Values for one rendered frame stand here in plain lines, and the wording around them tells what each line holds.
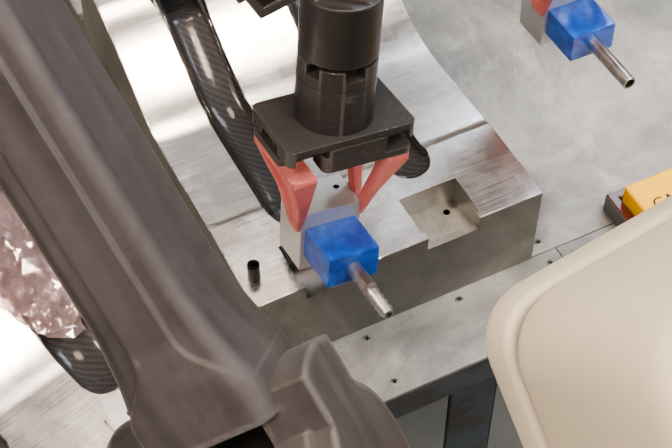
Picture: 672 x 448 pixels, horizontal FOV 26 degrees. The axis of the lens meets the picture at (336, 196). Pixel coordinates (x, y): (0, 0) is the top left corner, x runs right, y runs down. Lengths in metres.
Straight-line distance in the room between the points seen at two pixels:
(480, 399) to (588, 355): 0.83
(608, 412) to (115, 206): 0.20
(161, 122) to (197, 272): 0.67
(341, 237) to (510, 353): 0.50
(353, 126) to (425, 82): 0.27
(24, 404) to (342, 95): 0.35
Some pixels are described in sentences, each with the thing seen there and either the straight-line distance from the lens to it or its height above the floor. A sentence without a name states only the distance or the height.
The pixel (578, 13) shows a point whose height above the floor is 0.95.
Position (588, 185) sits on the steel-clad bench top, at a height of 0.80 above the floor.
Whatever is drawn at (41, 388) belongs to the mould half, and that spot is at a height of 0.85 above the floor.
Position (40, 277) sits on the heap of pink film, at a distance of 1.15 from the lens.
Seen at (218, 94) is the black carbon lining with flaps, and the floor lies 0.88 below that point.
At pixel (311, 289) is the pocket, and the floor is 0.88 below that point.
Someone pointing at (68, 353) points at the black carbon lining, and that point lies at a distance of 1.16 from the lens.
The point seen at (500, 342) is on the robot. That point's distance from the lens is 0.60.
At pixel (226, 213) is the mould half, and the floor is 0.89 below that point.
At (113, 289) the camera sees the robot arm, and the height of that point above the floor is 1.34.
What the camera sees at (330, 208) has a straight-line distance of 1.09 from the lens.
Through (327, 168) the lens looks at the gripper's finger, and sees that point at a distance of 1.02.
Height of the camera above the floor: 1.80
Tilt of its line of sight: 50 degrees down
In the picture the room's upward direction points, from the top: straight up
